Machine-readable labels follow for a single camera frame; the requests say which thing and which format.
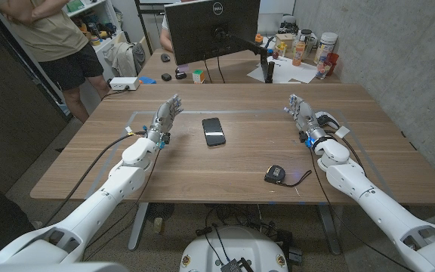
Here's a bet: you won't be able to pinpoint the black power adapter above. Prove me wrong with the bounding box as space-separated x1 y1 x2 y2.
277 230 304 265

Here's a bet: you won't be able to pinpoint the white power strip box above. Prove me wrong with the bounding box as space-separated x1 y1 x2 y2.
109 76 140 91

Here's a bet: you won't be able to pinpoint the white storage shelf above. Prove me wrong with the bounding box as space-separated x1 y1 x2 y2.
62 0 128 82

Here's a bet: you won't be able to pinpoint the orange drink bottle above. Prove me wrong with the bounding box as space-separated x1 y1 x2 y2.
292 40 306 67

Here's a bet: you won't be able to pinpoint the person in beige shirt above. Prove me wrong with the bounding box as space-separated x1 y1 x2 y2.
0 0 111 124

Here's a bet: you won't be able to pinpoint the black floor fan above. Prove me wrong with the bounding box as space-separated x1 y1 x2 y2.
146 202 176 224

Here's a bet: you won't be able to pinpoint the white plastic jar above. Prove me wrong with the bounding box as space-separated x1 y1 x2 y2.
313 32 338 65

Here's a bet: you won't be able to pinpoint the small wooden box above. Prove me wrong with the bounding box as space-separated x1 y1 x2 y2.
274 32 295 52

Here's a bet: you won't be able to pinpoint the glass jar with black lid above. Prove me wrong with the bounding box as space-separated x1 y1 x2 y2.
298 29 319 54

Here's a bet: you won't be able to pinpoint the red plastic cup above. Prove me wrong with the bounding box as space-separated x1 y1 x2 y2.
325 52 340 76

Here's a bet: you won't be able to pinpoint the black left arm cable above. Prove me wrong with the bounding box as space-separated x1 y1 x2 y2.
43 130 147 227

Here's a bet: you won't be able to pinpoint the white tape tag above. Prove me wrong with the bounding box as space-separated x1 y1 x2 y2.
334 125 351 139

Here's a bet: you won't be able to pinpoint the person in white shirt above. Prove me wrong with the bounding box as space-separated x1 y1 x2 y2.
159 14 175 53

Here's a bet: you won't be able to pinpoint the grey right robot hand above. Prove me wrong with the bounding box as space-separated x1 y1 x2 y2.
283 93 328 147

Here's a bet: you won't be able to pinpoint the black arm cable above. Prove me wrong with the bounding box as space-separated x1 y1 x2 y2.
310 128 415 272
43 130 147 227

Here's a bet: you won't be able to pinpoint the black tape measure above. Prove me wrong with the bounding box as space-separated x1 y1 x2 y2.
264 164 313 188

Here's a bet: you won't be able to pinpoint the white paper sheets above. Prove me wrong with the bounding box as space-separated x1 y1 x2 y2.
246 56 319 85

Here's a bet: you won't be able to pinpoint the beige jacket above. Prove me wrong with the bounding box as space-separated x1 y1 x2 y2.
103 41 147 79

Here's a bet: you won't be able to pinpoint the grey table leg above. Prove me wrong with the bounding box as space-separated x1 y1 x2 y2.
127 202 150 252
317 203 342 256

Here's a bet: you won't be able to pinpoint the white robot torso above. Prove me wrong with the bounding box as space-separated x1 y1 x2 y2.
179 225 289 272

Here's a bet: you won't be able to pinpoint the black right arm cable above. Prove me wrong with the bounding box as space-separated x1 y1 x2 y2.
310 128 415 272

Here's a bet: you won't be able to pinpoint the clear glass cup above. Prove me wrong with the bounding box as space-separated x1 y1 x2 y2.
315 60 333 80

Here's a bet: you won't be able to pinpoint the black smartphone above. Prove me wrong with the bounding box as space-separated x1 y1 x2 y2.
202 117 227 147

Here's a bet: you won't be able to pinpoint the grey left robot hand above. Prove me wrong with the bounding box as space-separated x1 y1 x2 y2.
144 94 184 144

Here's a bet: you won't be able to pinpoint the black Dell monitor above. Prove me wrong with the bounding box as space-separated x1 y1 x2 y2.
164 0 261 66

